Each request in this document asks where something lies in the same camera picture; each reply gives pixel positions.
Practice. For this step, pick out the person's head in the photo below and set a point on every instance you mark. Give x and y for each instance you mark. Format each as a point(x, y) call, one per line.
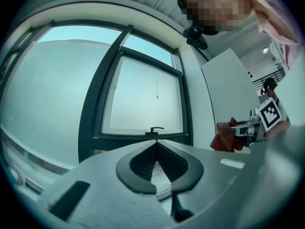
point(214, 6)

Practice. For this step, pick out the black head-worn camera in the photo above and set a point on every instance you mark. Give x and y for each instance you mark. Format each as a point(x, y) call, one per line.
point(196, 38)

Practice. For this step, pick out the person's pink shirt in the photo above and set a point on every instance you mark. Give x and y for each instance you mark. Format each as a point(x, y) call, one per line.
point(274, 13)

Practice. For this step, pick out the white partition panel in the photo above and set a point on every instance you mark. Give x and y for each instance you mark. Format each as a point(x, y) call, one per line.
point(228, 92)

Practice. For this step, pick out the openable frosted window sash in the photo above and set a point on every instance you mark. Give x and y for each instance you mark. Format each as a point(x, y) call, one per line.
point(143, 99)

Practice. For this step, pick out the person's right forearm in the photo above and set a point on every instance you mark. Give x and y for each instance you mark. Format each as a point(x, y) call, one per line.
point(278, 131)

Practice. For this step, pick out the red wiping cloth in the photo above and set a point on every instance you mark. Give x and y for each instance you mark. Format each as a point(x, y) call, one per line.
point(221, 137)

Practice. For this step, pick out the black metal railing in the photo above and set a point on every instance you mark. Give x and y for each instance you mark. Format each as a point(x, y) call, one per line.
point(269, 77)

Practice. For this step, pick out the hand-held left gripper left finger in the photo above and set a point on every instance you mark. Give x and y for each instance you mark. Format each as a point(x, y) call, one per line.
point(100, 199)

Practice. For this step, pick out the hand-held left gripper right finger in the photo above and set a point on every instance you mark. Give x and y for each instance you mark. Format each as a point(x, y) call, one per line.
point(214, 175)

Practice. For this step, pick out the round ceiling downlight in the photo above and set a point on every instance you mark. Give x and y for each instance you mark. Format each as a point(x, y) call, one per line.
point(265, 50)

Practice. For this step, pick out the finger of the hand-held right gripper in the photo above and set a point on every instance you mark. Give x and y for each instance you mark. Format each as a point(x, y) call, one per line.
point(240, 131)

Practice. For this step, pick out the large fixed frosted window pane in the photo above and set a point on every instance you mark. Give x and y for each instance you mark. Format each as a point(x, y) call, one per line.
point(47, 92)

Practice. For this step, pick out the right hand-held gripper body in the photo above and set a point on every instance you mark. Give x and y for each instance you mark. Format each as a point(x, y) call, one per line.
point(270, 114)

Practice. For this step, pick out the dark grey window frame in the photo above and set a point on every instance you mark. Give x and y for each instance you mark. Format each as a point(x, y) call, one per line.
point(88, 128)

